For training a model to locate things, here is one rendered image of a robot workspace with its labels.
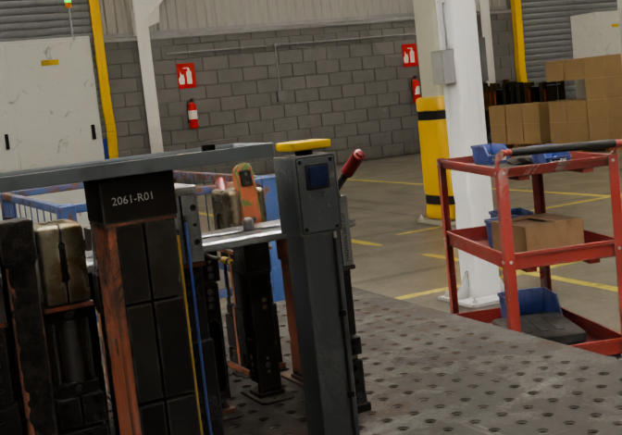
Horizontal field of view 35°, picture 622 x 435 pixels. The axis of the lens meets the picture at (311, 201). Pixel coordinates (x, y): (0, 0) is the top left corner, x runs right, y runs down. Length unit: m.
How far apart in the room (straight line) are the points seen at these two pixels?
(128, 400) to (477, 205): 4.32
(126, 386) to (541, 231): 2.53
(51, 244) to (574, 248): 2.52
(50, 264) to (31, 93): 8.17
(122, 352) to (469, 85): 4.33
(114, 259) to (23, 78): 8.32
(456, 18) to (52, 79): 5.06
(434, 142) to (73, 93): 3.41
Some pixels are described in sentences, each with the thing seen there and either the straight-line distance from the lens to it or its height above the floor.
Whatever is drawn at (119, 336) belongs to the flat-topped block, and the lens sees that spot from 1.32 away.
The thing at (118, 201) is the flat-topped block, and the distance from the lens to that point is 1.29.
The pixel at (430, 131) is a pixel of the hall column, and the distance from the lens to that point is 8.70.
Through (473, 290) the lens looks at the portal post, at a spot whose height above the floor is 0.07.
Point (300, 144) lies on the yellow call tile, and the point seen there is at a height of 1.16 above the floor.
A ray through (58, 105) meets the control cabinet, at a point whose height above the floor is 1.38.
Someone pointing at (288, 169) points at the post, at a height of 1.12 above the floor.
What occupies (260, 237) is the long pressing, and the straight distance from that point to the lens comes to 1.67.
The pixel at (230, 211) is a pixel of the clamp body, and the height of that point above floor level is 1.02.
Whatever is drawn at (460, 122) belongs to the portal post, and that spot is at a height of 0.99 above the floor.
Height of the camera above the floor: 1.22
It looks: 6 degrees down
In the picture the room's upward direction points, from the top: 6 degrees counter-clockwise
